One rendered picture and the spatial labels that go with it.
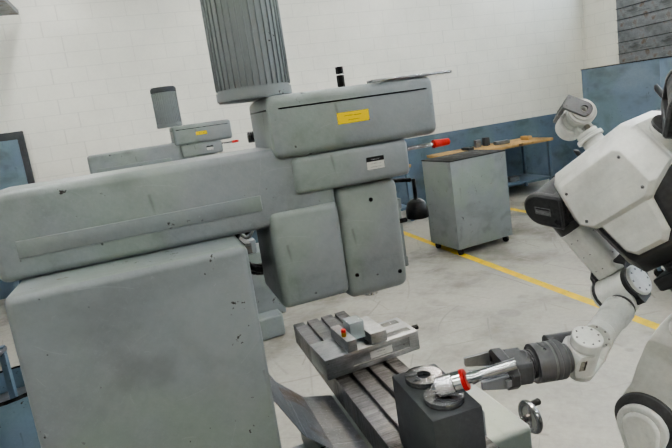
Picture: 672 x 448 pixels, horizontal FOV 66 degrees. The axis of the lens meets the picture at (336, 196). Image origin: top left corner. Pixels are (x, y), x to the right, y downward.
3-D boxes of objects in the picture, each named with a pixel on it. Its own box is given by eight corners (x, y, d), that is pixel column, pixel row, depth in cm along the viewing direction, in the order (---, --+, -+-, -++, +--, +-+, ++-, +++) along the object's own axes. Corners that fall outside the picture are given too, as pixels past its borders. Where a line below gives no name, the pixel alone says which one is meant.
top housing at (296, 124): (397, 133, 169) (391, 83, 166) (440, 133, 144) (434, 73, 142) (255, 157, 154) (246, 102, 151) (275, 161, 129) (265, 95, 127)
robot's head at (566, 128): (593, 139, 130) (571, 112, 132) (609, 123, 120) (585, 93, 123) (571, 152, 130) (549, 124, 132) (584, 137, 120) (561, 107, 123)
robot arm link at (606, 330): (585, 388, 118) (610, 354, 126) (593, 361, 113) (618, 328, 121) (558, 372, 122) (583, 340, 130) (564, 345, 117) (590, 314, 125)
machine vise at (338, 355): (399, 334, 194) (395, 306, 193) (420, 349, 181) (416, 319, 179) (312, 363, 182) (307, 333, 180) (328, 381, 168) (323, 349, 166)
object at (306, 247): (323, 271, 164) (310, 191, 160) (351, 293, 141) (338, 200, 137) (264, 286, 158) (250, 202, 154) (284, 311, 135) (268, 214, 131)
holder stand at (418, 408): (442, 428, 136) (434, 357, 133) (491, 482, 115) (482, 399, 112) (400, 442, 133) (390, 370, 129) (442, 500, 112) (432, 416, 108)
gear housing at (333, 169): (376, 169, 167) (372, 138, 165) (412, 174, 144) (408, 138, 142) (274, 188, 156) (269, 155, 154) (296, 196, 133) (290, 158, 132)
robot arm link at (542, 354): (486, 338, 122) (535, 330, 124) (489, 375, 124) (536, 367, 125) (510, 363, 110) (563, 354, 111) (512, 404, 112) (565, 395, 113)
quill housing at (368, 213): (381, 268, 169) (368, 171, 164) (411, 285, 150) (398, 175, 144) (326, 282, 163) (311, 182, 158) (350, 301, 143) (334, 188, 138)
